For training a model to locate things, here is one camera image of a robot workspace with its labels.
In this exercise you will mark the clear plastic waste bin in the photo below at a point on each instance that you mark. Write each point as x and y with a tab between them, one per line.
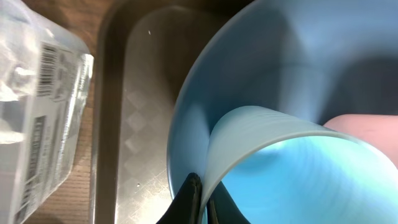
45	80

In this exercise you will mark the pink cup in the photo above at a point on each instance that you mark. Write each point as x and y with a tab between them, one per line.
378	130

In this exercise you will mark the brown serving tray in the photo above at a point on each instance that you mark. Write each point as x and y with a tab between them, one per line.
145	50

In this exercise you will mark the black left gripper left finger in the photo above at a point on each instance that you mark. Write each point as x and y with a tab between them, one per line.
185	207

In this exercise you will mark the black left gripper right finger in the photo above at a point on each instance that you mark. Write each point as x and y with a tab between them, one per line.
221	208

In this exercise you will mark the dark blue plate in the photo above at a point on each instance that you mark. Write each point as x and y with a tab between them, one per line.
311	59

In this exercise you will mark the light blue cup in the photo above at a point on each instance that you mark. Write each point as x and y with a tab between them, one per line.
281	169

